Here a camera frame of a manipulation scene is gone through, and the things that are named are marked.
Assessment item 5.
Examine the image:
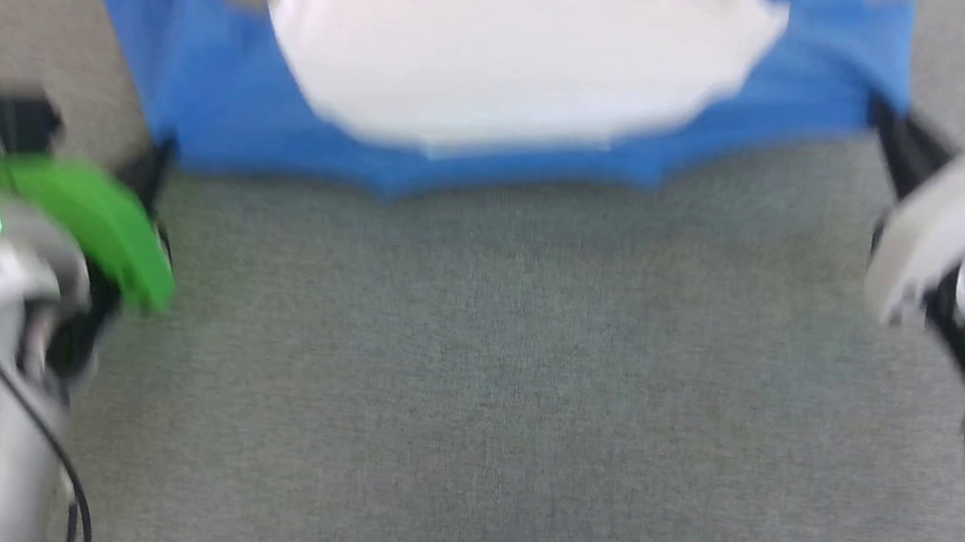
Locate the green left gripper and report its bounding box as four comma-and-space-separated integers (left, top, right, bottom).
0, 118, 196, 394

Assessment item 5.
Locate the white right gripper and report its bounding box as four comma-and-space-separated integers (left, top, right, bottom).
833, 94, 965, 419

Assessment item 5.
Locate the grey fabric sofa surface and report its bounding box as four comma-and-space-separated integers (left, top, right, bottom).
0, 0, 965, 542

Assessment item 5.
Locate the blue and white garment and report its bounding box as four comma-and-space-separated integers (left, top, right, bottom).
18, 0, 927, 262

